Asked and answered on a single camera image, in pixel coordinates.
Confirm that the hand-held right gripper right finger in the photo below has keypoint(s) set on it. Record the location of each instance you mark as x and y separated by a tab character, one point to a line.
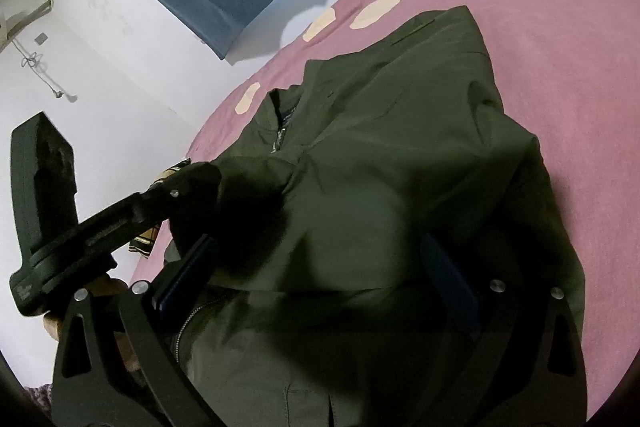
450	282

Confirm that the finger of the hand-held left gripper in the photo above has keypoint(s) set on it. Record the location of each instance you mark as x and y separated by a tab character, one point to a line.
195	187

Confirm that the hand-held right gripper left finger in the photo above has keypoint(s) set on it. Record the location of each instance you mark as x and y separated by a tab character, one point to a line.
184	274

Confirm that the grey wall socket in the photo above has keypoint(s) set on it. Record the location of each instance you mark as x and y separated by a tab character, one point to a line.
40	39

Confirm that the pink bed sheet cream spots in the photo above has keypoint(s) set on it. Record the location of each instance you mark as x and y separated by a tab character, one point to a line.
565	72

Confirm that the dark patterned cloth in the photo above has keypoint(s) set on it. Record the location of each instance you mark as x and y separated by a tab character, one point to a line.
39	399

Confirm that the dark green jacket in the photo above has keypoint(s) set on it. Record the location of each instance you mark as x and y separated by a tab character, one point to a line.
380	167

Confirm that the striped yellow black cloth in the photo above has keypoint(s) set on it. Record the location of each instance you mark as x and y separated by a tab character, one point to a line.
146	239

